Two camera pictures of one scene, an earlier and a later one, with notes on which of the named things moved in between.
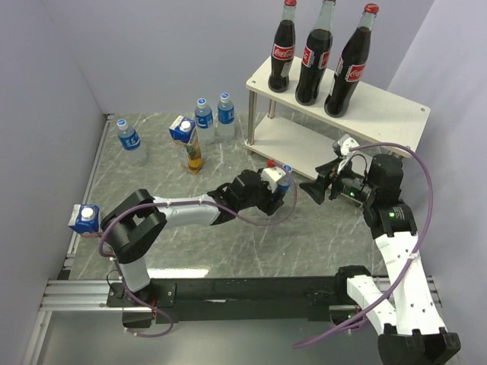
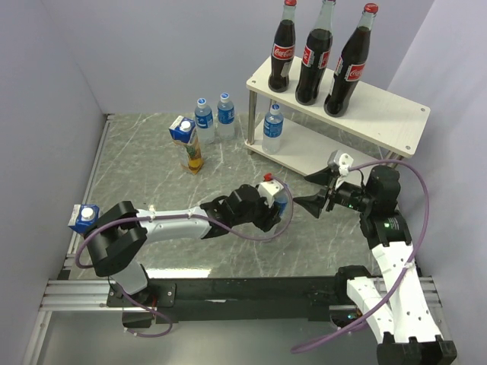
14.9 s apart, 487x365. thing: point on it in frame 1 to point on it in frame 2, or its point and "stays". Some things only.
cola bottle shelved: x=316 y=56 stays
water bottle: x=285 y=182 to x=273 y=131
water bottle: x=130 y=141 to x=281 y=198
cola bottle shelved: x=351 y=65 stays
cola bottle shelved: x=283 y=49 stays
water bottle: x=204 y=121 stays
